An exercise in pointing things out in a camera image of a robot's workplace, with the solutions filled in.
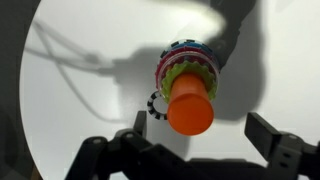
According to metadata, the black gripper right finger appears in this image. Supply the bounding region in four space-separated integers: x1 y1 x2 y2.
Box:
244 112 320 180

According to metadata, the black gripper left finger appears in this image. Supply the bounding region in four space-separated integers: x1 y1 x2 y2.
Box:
64 110 188 180

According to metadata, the small black and white ring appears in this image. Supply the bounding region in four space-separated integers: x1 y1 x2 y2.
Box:
146 90 169 121

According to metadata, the orange stacking peg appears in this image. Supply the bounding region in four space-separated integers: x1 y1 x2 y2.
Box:
166 72 215 137

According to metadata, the green scalloped ring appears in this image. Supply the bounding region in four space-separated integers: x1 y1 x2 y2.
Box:
160 60 219 104

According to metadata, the blue ring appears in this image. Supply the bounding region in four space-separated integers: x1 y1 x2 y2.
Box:
162 41 215 57

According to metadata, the large black and white ring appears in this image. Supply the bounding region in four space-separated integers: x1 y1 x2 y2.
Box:
159 38 214 59

